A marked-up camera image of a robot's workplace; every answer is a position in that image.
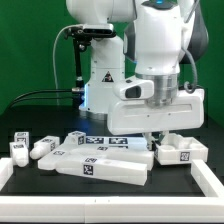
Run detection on white long side rail back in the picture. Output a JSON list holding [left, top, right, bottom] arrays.
[[38, 145, 154, 170]]

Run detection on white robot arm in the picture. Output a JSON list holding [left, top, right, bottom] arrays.
[[66, 0, 208, 143]]

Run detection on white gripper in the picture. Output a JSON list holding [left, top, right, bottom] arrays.
[[107, 89, 204, 151]]

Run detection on black camera on stand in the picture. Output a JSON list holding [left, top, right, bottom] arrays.
[[64, 24, 116, 88]]

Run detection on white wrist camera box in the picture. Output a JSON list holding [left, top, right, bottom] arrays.
[[113, 79, 154, 101]]

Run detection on white long side rail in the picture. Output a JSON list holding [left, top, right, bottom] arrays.
[[56, 156, 147, 186], [38, 145, 154, 170]]

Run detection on black base cables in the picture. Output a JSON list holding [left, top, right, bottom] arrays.
[[6, 87, 84, 111]]

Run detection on white right fence rail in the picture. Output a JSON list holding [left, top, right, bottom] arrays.
[[191, 160, 224, 198]]

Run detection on white fence rail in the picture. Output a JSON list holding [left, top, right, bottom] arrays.
[[0, 196, 224, 223], [191, 160, 224, 198]]

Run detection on white long side rail front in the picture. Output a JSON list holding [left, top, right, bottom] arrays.
[[56, 156, 147, 186]]

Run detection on white front fence rail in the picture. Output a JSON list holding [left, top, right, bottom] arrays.
[[0, 196, 224, 223]]

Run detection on white chair seat block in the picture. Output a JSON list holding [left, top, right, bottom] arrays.
[[154, 133, 208, 165]]

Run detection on white flat back panel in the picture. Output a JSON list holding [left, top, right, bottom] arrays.
[[86, 136, 147, 148]]

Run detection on grey camera cable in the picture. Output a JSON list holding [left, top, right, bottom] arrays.
[[52, 24, 81, 106]]

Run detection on white left fence block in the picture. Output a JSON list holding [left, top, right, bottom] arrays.
[[0, 158, 13, 191]]

